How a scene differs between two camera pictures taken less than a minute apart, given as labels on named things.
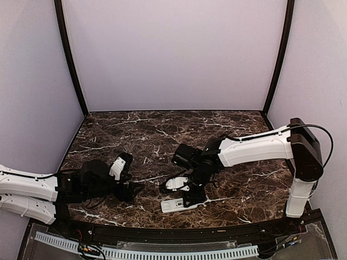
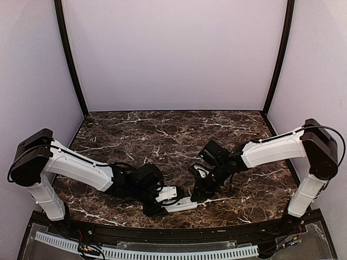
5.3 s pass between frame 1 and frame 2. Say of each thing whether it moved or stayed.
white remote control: stayed
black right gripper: moved
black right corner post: stayed
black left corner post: stayed
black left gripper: moved
